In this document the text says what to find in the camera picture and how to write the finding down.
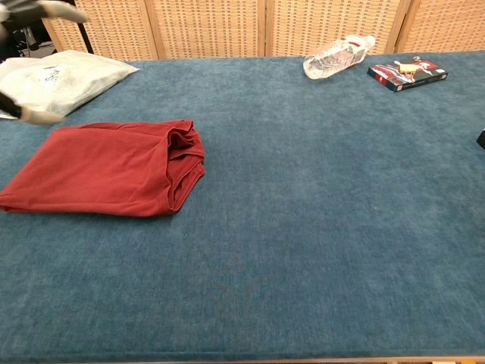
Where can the dark red snack packet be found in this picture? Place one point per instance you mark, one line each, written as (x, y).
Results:
(422, 72)

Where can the white and black box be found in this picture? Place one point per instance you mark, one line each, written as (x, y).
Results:
(481, 139)

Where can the red t-shirt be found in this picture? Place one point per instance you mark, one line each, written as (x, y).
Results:
(94, 170)

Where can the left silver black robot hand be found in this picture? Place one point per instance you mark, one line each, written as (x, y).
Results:
(57, 9)

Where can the rattan folding screen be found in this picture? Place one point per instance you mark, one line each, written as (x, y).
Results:
(208, 26)

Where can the clear plastic water bottle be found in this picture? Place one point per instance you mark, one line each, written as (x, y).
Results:
(333, 57)

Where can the blue table cloth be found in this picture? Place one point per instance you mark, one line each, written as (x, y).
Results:
(265, 265)

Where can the labelled translucent plastic bag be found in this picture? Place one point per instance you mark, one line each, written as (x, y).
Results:
(87, 72)

